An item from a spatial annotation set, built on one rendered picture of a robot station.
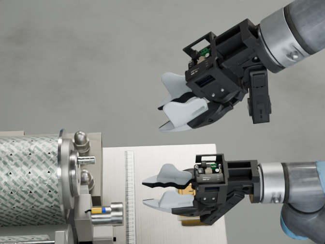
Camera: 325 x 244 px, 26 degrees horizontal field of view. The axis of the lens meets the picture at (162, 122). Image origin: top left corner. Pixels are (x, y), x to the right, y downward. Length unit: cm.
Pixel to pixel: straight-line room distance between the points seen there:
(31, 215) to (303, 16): 53
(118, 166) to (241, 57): 69
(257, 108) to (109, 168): 63
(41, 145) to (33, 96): 185
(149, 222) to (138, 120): 136
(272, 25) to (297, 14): 4
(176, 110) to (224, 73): 10
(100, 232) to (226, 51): 42
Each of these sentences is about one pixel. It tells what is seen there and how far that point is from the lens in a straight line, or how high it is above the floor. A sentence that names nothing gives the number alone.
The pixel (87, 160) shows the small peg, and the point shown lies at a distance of 115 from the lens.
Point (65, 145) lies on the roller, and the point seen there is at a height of 131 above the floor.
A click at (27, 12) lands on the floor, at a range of 334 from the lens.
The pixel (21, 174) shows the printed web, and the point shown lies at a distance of 111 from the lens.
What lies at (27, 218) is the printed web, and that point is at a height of 122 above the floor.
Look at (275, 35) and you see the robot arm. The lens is 94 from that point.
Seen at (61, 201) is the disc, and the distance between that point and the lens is 110.
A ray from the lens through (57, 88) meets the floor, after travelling 298.
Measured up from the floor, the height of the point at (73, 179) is 127.
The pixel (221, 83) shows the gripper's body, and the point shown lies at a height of 148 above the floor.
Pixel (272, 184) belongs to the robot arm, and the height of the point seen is 114.
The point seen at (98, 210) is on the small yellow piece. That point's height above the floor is 123.
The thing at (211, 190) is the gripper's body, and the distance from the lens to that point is 126.
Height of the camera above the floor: 219
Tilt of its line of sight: 51 degrees down
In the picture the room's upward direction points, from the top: straight up
